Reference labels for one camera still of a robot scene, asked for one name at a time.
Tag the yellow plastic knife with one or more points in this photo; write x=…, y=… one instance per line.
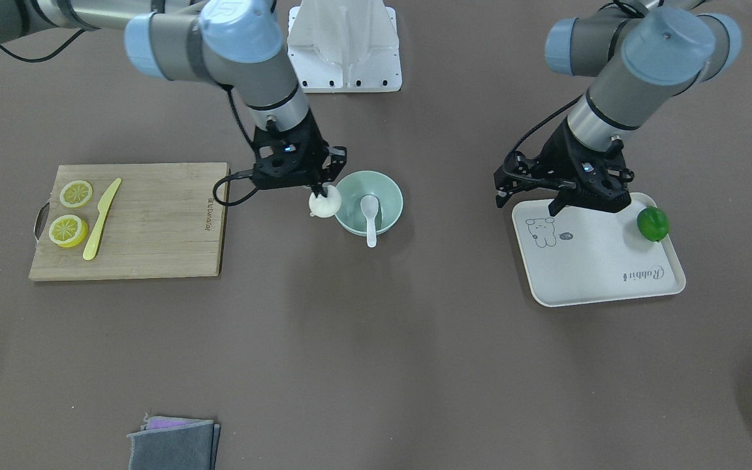
x=104, y=204

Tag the beige rabbit serving tray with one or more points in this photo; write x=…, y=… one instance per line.
x=583, y=256

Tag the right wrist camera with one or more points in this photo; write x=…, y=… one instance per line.
x=282, y=166

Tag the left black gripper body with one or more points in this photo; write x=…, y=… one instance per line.
x=557, y=156

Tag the green lime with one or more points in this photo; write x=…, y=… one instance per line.
x=653, y=224

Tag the light green bowl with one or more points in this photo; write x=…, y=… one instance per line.
x=357, y=185

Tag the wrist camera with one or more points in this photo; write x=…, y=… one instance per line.
x=282, y=166
x=602, y=181

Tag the grey folded cloth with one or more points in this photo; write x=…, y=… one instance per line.
x=166, y=442

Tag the white ceramic soup spoon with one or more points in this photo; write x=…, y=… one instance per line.
x=369, y=206

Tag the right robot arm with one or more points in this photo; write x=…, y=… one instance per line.
x=237, y=46

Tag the white steamed bun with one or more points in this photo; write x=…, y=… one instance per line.
x=326, y=203

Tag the bamboo cutting board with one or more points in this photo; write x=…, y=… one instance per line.
x=163, y=223

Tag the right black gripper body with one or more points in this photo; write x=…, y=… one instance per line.
x=316, y=147

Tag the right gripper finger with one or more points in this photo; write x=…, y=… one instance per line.
x=317, y=187
x=338, y=159

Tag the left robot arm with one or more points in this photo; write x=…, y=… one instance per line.
x=639, y=54

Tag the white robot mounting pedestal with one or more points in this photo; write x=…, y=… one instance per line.
x=345, y=47

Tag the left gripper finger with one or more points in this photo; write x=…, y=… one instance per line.
x=558, y=204
x=504, y=194

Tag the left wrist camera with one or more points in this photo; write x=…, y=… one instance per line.
x=602, y=181

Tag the thick lemon half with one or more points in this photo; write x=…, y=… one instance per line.
x=68, y=231

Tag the thin lemon slice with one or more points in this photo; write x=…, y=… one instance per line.
x=76, y=193

